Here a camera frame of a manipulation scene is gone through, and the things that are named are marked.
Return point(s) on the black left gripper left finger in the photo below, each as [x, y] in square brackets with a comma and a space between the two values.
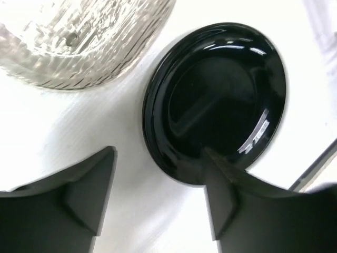
[62, 212]

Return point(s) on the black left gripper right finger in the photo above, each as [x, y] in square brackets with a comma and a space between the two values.
[251, 215]

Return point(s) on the black plate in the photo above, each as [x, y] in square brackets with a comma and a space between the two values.
[221, 87]

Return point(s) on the aluminium frame rail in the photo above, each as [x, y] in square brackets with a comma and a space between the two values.
[315, 169]

